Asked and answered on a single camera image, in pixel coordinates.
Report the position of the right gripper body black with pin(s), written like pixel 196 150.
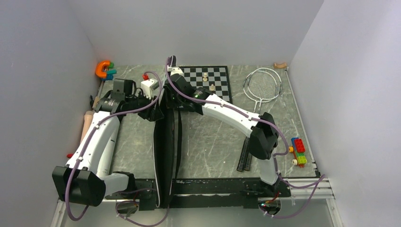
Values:
pixel 176 101

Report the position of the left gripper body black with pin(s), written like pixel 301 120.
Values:
pixel 141 101

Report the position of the black racket bag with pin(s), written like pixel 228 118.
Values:
pixel 167 151

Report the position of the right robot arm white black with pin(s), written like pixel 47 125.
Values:
pixel 260 129

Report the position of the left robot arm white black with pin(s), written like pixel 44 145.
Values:
pixel 86 177

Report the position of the white chess piece back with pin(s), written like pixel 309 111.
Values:
pixel 205 77

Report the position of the black white chessboard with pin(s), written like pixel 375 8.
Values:
pixel 217 75

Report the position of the teal blue toy blocks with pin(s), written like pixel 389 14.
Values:
pixel 110 71

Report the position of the beige toy microphone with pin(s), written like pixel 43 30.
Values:
pixel 88 117

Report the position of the orange C-shaped toy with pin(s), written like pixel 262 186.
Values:
pixel 102 68

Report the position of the wooden arch block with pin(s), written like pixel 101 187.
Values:
pixel 280 65

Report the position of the colourful toy brick train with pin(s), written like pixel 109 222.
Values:
pixel 297 149

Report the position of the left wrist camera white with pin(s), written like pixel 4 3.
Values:
pixel 148 86

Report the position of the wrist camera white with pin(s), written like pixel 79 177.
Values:
pixel 148 86
pixel 171 70

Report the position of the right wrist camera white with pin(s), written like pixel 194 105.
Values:
pixel 171 70

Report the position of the small beige handled tool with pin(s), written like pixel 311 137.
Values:
pixel 93 101

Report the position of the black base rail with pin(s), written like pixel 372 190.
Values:
pixel 224 192

